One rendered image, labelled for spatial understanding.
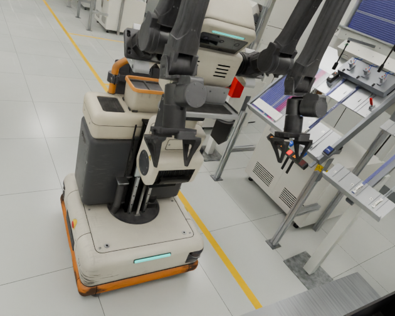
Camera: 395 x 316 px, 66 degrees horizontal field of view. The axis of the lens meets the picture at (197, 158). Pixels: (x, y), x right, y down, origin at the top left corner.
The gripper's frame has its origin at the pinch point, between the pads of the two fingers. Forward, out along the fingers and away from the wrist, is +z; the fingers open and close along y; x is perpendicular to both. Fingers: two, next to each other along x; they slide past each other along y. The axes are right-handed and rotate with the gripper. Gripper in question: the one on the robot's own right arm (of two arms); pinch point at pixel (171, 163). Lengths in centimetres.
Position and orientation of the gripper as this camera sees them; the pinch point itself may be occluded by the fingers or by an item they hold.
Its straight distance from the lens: 78.5
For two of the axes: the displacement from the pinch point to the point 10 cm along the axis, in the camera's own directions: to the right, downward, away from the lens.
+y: 8.4, -0.1, 5.4
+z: -0.8, 9.9, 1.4
